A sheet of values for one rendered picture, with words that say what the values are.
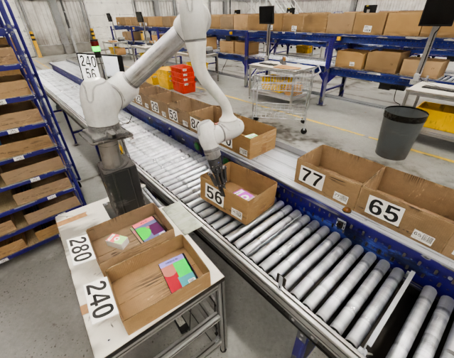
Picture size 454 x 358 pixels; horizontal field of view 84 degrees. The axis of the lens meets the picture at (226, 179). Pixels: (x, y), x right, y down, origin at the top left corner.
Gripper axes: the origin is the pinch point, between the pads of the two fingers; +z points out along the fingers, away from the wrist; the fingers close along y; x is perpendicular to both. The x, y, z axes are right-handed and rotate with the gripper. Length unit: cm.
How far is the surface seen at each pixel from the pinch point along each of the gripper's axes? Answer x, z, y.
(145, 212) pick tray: -29.4, 1.5, 38.5
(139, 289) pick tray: 9, 20, 63
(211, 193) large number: -10.4, 2.7, 2.0
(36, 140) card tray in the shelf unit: -124, -55, 71
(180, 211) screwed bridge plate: -23.4, 9.2, 19.5
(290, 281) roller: 48, 36, 9
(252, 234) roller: 17.6, 24.6, -0.2
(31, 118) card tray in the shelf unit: -120, -70, 67
